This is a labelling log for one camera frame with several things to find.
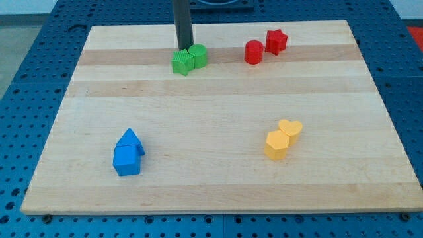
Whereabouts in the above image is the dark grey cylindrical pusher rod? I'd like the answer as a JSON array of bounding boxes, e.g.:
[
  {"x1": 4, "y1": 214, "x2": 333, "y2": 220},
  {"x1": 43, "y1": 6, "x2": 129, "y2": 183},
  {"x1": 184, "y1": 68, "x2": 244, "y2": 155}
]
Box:
[{"x1": 172, "y1": 0, "x2": 194, "y2": 50}]

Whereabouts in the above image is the green star block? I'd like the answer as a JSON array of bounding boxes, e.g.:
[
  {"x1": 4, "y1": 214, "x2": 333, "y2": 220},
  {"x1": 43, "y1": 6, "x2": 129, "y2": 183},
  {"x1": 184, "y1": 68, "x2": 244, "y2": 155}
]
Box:
[{"x1": 171, "y1": 49, "x2": 194, "y2": 76}]

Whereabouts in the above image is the red star block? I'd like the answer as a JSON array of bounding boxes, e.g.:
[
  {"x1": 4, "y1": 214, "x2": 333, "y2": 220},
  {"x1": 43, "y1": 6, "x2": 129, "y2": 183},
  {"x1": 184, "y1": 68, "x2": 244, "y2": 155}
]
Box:
[{"x1": 265, "y1": 29, "x2": 288, "y2": 56}]

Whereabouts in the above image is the green cylinder block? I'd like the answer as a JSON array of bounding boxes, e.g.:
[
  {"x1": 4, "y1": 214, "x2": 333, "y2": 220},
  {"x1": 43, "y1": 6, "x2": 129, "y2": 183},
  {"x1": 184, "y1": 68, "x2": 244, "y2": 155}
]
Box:
[{"x1": 188, "y1": 44, "x2": 208, "y2": 69}]

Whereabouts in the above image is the red cylinder block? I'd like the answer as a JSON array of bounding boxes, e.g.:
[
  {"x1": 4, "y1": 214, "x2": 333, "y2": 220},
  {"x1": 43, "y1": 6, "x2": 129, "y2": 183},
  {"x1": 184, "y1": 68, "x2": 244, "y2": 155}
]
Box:
[{"x1": 244, "y1": 40, "x2": 264, "y2": 65}]

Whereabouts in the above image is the blue triangle block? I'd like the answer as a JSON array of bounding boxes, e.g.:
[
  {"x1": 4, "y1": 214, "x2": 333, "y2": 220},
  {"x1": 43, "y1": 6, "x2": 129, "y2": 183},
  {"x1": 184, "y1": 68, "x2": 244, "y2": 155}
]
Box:
[{"x1": 116, "y1": 128, "x2": 145, "y2": 156}]

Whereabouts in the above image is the light wooden board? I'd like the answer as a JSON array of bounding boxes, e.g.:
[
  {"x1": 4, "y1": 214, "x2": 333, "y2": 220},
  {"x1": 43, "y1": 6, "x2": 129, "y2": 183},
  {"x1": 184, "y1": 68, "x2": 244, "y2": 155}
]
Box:
[{"x1": 21, "y1": 20, "x2": 422, "y2": 215}]

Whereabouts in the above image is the blue cube block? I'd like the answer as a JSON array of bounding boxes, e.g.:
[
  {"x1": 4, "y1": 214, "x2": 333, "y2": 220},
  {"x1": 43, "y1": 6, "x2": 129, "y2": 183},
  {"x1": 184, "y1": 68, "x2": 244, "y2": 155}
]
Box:
[{"x1": 112, "y1": 145, "x2": 141, "y2": 177}]

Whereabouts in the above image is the yellow heart block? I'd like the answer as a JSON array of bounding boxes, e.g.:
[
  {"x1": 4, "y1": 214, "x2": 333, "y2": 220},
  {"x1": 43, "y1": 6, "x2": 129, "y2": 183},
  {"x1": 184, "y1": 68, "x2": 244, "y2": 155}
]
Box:
[{"x1": 278, "y1": 119, "x2": 303, "y2": 147}]

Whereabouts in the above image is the yellow hexagon block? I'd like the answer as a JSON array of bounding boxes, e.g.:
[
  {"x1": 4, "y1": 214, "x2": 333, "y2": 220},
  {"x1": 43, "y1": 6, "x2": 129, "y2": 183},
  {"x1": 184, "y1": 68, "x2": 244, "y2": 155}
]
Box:
[{"x1": 264, "y1": 130, "x2": 289, "y2": 160}]

